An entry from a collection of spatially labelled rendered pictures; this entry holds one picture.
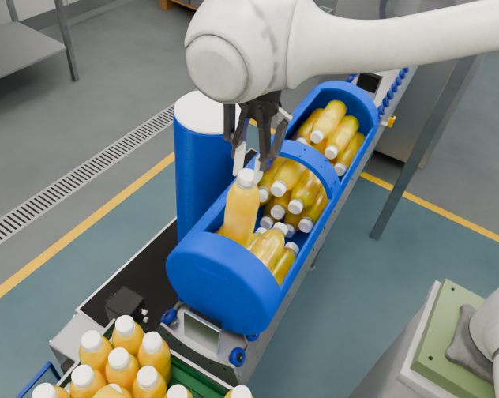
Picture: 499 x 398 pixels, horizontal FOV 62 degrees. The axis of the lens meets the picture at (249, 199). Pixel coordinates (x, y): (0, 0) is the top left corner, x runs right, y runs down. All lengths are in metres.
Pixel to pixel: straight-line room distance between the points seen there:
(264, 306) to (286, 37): 0.62
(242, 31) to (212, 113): 1.18
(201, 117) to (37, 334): 1.32
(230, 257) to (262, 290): 0.10
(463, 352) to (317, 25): 0.88
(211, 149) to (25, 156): 1.83
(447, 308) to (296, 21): 0.93
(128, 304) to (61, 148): 2.16
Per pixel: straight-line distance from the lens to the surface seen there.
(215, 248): 0.90
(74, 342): 1.25
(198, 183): 1.67
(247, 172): 0.84
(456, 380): 1.13
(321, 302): 2.34
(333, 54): 0.47
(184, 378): 1.13
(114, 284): 2.16
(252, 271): 0.90
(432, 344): 1.15
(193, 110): 1.60
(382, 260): 2.62
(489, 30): 0.56
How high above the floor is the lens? 1.96
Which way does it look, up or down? 46 degrees down
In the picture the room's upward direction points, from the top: 9 degrees clockwise
